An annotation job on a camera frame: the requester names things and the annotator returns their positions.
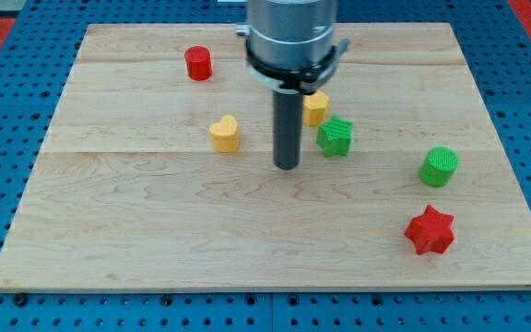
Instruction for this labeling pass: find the yellow pentagon block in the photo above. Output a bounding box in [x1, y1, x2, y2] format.
[302, 90, 329, 126]

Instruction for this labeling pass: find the wooden board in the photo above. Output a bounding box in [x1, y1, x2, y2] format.
[0, 23, 531, 293]

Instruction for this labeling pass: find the green star block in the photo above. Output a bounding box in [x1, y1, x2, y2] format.
[316, 115, 354, 158]

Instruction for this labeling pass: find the green cylinder block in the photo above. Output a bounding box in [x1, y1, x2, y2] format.
[419, 147, 459, 187]

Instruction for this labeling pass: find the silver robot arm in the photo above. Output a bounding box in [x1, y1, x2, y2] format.
[236, 0, 349, 95]

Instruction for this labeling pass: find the red cylinder block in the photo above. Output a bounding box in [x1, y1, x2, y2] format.
[184, 45, 213, 81]

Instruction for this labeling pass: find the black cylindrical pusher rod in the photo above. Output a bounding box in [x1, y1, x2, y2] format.
[273, 91, 303, 170]

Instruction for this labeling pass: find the yellow heart block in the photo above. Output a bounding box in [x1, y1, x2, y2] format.
[208, 114, 239, 153]

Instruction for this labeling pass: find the red star block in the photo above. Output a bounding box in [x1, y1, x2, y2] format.
[404, 205, 455, 255]

